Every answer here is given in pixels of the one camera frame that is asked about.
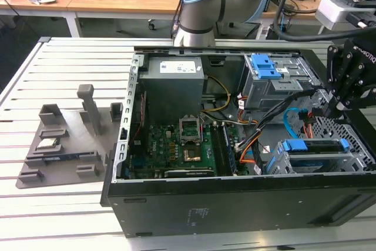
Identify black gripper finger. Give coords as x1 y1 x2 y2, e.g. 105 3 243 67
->
322 43 339 119
331 52 365 119

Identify hard disk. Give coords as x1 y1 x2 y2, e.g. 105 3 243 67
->
274 138 351 175

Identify grey disk bay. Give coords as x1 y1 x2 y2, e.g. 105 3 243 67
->
263 138 368 176

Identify blue drive latch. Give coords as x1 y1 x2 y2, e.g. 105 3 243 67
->
250 53 283 81

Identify grey drive cage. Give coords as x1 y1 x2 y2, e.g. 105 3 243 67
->
239 53 324 111

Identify RAM stick in slot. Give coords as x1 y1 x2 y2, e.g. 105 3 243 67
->
222 125 238 176

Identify black RAM slot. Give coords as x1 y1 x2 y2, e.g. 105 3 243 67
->
210 124 224 176

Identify metal socket cover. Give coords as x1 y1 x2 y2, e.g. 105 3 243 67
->
179 114 204 145

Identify grey power supply unit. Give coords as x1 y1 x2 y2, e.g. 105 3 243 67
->
138 56 206 117

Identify black PC case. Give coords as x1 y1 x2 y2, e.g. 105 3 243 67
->
100 45 376 239

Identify black graphics card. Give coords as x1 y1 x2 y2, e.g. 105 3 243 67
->
163 169 217 179

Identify green motherboard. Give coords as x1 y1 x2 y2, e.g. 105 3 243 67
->
129 123 239 179

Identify grey parts rack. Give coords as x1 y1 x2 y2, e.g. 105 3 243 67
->
15 83 125 190

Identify silver CPU chip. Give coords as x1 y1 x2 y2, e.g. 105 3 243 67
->
36 138 61 150

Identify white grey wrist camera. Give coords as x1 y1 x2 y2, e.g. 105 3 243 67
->
315 0 376 31

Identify black cable bundle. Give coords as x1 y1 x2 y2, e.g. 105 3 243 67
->
254 88 317 135

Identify orange wire with connector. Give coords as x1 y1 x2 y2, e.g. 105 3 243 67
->
303 110 317 139

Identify blue wire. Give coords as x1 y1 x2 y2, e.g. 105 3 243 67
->
283 106 306 140

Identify yellow wires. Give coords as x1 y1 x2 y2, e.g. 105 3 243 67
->
202 76 231 114

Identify wooden desk white frame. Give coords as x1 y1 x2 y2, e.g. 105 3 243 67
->
0 0 376 39

